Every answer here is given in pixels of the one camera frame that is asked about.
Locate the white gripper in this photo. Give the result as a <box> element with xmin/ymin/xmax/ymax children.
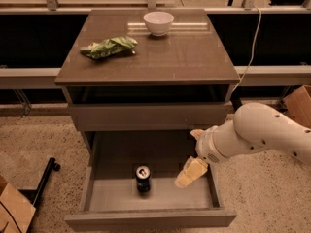
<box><xmin>174</xmin><ymin>126</ymin><xmax>227</xmax><ymax>188</ymax></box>

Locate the blue pepsi can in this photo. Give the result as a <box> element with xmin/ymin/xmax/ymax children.
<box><xmin>135</xmin><ymin>165</ymin><xmax>152</xmax><ymax>193</ymax></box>

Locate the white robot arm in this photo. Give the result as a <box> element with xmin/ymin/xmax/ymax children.
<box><xmin>175</xmin><ymin>103</ymin><xmax>311</xmax><ymax>188</ymax></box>

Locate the open grey middle drawer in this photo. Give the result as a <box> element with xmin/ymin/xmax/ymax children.
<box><xmin>65</xmin><ymin>130</ymin><xmax>236</xmax><ymax>231</ymax></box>

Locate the grey drawer cabinet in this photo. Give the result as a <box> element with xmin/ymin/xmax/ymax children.
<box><xmin>54</xmin><ymin>8</ymin><xmax>241</xmax><ymax>233</ymax></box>

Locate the closed grey top drawer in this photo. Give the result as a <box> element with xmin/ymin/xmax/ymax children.
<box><xmin>68</xmin><ymin>104</ymin><xmax>227</xmax><ymax>131</ymax></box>

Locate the cardboard box at right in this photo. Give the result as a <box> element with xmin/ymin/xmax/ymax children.
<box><xmin>284</xmin><ymin>85</ymin><xmax>311</xmax><ymax>128</ymax></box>

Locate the cardboard box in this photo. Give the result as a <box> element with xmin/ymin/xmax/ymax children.
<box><xmin>284</xmin><ymin>85</ymin><xmax>311</xmax><ymax>128</ymax></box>
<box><xmin>0</xmin><ymin>176</ymin><xmax>36</xmax><ymax>233</ymax></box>

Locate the white ceramic bowl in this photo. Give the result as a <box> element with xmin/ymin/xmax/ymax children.
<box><xmin>143</xmin><ymin>11</ymin><xmax>174</xmax><ymax>36</ymax></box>

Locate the green chip bag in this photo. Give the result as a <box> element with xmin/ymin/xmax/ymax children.
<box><xmin>80</xmin><ymin>36</ymin><xmax>138</xmax><ymax>60</ymax></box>

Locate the black wheeled stand leg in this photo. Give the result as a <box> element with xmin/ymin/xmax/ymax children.
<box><xmin>20</xmin><ymin>157</ymin><xmax>61</xmax><ymax>208</ymax></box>

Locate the cardboard box at left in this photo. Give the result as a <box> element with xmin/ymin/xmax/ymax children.
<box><xmin>0</xmin><ymin>176</ymin><xmax>36</xmax><ymax>233</ymax></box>

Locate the white power cable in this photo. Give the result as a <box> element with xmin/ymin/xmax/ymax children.
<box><xmin>228</xmin><ymin>5</ymin><xmax>262</xmax><ymax>96</ymax></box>

